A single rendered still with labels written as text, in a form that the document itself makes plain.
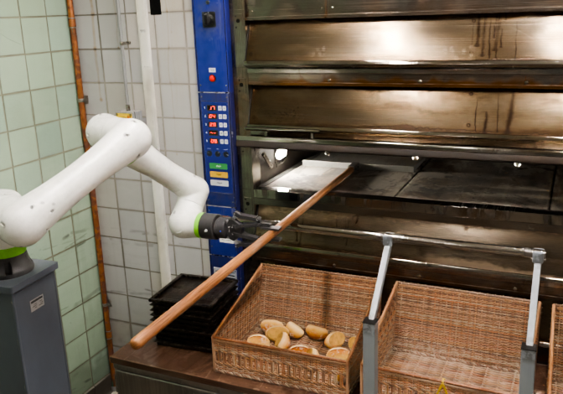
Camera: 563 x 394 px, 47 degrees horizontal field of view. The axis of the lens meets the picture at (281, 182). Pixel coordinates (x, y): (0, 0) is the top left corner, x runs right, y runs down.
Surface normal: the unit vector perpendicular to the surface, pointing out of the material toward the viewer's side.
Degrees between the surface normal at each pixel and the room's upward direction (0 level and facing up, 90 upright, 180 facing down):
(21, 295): 90
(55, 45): 90
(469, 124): 70
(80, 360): 90
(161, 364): 0
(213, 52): 90
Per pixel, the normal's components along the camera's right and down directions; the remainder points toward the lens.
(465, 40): -0.40, -0.10
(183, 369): -0.04, -0.97
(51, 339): 0.94, 0.05
